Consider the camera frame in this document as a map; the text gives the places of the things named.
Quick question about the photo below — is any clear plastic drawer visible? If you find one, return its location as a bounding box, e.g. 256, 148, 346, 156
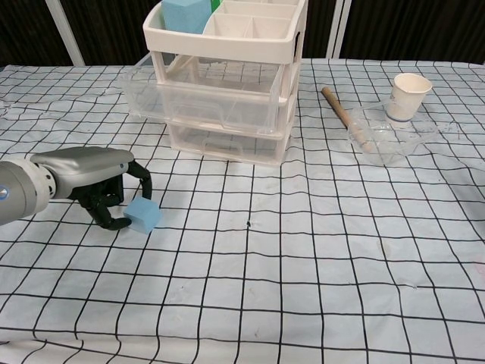
168, 123, 283, 160
118, 52, 286, 134

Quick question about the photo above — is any white plastic drawer organizer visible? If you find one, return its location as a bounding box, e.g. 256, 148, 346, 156
142, 0, 306, 167

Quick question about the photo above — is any white black checked tablecloth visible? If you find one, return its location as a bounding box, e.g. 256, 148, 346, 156
0, 56, 485, 364

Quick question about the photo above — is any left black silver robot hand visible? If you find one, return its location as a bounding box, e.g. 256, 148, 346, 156
30, 146, 153, 231

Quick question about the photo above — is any white paper cup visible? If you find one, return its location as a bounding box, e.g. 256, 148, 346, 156
385, 73, 433, 130

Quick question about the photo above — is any large blue foam cube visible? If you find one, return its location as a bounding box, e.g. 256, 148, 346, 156
161, 0, 211, 32

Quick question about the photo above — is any small blue foam cube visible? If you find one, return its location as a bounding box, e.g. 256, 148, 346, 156
124, 196, 163, 234

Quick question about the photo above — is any brown wooden stick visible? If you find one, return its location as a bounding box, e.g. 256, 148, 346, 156
321, 86, 374, 152

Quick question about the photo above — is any black folding screen white frame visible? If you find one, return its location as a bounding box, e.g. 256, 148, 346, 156
0, 0, 485, 67

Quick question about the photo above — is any clear plastic container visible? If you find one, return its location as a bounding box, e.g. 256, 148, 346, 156
347, 100, 440, 167

